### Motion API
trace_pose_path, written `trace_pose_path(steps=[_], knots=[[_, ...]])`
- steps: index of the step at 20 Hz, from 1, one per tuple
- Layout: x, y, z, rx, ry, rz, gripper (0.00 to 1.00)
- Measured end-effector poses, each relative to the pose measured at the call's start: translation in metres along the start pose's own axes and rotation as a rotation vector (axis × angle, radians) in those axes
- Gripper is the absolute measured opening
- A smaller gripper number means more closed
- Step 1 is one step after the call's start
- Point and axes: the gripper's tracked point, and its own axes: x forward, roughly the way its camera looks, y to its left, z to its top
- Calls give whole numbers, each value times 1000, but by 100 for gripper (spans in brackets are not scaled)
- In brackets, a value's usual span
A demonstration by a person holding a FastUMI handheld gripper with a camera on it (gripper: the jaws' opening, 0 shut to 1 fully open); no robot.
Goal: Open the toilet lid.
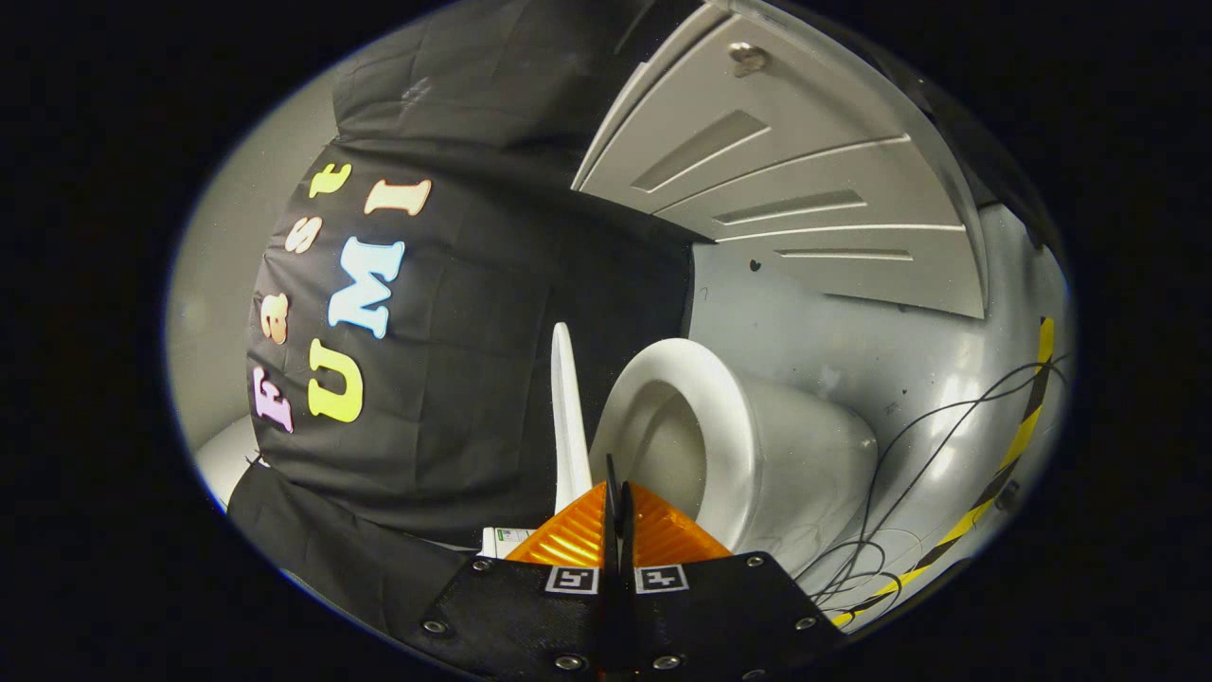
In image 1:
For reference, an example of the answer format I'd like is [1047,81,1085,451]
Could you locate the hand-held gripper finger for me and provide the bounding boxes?
[620,479,846,682]
[415,453,622,682]

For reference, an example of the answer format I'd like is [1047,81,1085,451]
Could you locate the white panel door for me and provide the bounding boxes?
[571,0,990,320]

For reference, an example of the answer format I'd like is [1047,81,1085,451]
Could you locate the white toilet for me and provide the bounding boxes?
[478,336,879,575]

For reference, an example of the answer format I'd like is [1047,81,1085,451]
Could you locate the yellow black floor tape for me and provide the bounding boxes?
[831,317,1057,628]

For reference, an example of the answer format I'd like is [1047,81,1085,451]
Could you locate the white toilet lid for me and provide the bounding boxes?
[552,322,594,517]

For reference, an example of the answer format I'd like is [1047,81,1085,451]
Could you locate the black backdrop cloth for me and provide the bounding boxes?
[227,0,697,645]

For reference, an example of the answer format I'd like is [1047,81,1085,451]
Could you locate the black floor cables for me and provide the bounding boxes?
[793,352,1076,617]

